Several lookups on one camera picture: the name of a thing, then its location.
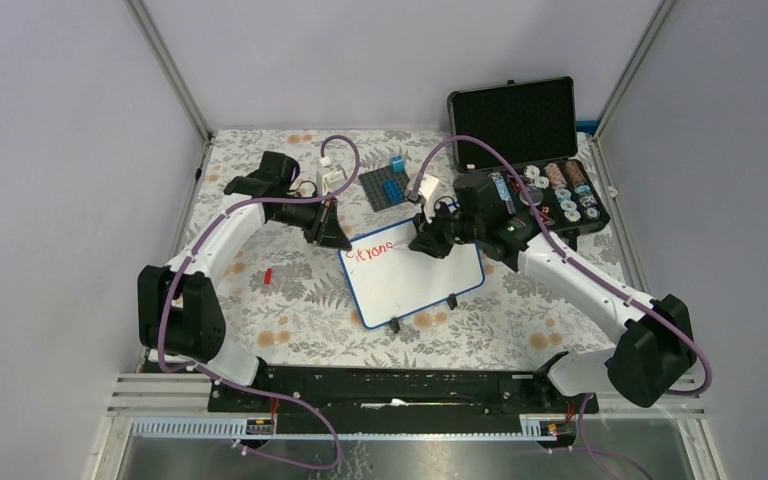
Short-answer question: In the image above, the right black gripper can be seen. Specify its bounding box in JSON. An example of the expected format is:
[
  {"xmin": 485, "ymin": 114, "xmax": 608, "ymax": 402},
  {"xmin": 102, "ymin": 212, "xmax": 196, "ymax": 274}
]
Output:
[{"xmin": 409, "ymin": 198, "xmax": 484, "ymax": 259}]

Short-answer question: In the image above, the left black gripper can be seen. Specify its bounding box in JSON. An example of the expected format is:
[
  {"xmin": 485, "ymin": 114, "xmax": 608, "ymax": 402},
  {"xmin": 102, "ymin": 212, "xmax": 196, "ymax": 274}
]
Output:
[{"xmin": 272, "ymin": 189, "xmax": 352, "ymax": 250}]

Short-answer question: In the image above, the blue framed whiteboard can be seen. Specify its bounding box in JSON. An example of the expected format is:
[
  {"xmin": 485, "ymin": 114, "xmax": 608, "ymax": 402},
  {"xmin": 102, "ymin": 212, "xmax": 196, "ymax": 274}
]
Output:
[{"xmin": 338, "ymin": 219, "xmax": 485, "ymax": 330}]

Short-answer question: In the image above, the black poker chip case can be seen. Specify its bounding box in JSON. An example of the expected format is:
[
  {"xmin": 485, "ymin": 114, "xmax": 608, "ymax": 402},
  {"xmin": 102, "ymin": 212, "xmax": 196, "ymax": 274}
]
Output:
[{"xmin": 447, "ymin": 76, "xmax": 610, "ymax": 240}]

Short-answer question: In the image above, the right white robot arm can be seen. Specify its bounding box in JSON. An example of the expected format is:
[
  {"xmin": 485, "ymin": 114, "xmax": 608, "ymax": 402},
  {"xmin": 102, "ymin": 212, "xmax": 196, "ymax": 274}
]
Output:
[{"xmin": 406, "ymin": 173, "xmax": 698, "ymax": 412}]

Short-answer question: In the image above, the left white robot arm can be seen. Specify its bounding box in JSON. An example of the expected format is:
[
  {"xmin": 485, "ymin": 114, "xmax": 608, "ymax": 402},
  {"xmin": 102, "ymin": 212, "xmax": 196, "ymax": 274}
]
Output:
[{"xmin": 137, "ymin": 151, "xmax": 351, "ymax": 411}]

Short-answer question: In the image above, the floral table mat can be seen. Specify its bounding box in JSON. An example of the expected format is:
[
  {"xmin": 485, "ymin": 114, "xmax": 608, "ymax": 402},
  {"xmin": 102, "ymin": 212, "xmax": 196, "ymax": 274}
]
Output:
[{"xmin": 184, "ymin": 130, "xmax": 613, "ymax": 370}]

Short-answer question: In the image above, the grey lego baseplate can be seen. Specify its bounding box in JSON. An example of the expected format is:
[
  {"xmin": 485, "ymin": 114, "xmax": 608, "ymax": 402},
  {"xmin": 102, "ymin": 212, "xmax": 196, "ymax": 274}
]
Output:
[{"xmin": 358, "ymin": 167, "xmax": 409, "ymax": 212}]

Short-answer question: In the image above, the blue lego brick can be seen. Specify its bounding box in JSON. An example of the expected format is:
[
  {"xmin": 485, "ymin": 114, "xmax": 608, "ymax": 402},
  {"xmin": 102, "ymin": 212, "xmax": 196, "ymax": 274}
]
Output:
[{"xmin": 390, "ymin": 155, "xmax": 406, "ymax": 174}]

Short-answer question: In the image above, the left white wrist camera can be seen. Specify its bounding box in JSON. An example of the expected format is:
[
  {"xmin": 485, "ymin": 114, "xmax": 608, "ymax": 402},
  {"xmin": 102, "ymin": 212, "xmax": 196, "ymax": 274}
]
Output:
[{"xmin": 315, "ymin": 156, "xmax": 348, "ymax": 195}]

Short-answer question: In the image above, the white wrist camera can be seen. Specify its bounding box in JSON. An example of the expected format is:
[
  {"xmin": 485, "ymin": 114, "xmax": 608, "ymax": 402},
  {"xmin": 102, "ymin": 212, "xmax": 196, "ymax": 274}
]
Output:
[
  {"xmin": 405, "ymin": 174, "xmax": 442, "ymax": 223},
  {"xmin": 315, "ymin": 156, "xmax": 348, "ymax": 195}
]

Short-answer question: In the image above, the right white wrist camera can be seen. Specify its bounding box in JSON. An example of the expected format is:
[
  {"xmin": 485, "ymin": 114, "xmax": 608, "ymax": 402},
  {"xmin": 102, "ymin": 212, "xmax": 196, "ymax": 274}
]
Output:
[{"xmin": 405, "ymin": 174, "xmax": 442, "ymax": 223}]

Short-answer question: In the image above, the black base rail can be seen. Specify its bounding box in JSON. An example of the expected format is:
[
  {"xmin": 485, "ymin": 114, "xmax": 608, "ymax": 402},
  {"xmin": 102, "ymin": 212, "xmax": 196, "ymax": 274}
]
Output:
[{"xmin": 207, "ymin": 364, "xmax": 599, "ymax": 436}]

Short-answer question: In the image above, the blue corner bracket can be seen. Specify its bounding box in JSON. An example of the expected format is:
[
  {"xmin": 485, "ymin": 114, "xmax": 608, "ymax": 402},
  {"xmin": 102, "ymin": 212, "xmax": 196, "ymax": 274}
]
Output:
[{"xmin": 576, "ymin": 120, "xmax": 600, "ymax": 135}]

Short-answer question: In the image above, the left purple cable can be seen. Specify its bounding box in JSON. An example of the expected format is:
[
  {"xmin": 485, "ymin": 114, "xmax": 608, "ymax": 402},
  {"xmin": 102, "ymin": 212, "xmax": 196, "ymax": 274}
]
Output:
[{"xmin": 157, "ymin": 134, "xmax": 363, "ymax": 472}]

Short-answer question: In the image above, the purple cable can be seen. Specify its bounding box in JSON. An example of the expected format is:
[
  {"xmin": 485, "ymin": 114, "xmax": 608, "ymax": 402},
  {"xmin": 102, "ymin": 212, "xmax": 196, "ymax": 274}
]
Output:
[
  {"xmin": 407, "ymin": 135, "xmax": 715, "ymax": 480},
  {"xmin": 157, "ymin": 134, "xmax": 363, "ymax": 472}
]

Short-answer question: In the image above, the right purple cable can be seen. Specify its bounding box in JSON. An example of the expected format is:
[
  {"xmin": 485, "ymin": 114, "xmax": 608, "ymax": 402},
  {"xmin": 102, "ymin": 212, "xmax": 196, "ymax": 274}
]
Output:
[{"xmin": 407, "ymin": 135, "xmax": 715, "ymax": 480}]

